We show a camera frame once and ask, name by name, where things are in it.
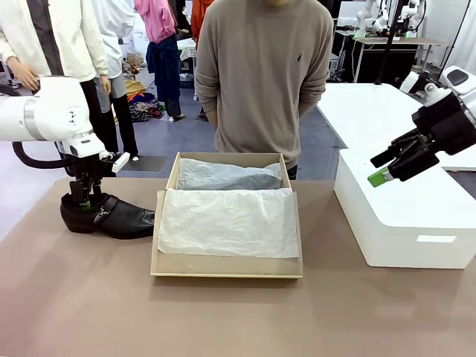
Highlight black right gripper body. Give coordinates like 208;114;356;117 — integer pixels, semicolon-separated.
411;91;476;157

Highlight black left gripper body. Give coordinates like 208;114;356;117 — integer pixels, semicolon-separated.
65;151;113;186

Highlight black leather dress shoe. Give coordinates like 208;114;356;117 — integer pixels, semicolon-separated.
59;192;156;239

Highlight white tissue paper sheet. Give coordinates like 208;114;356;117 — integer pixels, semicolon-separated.
158;158;301;260

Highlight brown cardboard shoe box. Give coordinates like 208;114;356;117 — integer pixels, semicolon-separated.
149;151;304;280

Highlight person's right forearm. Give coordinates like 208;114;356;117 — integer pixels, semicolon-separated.
196;72;224;131

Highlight person's left forearm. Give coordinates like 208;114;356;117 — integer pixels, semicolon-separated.
297;72;328;120

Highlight white low platform block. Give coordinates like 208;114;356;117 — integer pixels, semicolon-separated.
333;148;476;269

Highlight black floor mat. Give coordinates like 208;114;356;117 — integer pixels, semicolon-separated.
119;155;168;173

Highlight colourful clothes pile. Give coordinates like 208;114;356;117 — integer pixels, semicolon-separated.
123;80;167;123

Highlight black tripod pole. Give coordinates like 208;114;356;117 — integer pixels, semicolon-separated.
373;0;402;87

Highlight mannequin in white jacket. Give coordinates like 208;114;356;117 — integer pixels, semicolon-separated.
0;0;109;178

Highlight white cartons stack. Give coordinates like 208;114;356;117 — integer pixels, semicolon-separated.
120;31;149;55

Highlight mannequin in white shirt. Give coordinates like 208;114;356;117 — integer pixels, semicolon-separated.
91;0;141;159

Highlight person in beige sweater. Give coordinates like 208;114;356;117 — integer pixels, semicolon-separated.
195;0;335;181

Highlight mannequin in pink hoodie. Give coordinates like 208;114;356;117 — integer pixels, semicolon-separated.
132;0;186;122

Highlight orange garment figure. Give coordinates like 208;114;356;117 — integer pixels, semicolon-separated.
190;0;216;53

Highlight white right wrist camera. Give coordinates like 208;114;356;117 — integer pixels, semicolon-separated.
422;83;449;109

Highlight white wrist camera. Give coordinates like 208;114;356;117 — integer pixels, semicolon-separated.
111;151;131;173
422;83;449;109

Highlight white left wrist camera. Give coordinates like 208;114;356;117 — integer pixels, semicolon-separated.
111;151;131;173

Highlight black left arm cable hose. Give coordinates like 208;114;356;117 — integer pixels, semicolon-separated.
12;141;75;170

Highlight brown table with black frame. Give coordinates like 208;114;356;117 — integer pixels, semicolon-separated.
334;29;449;85

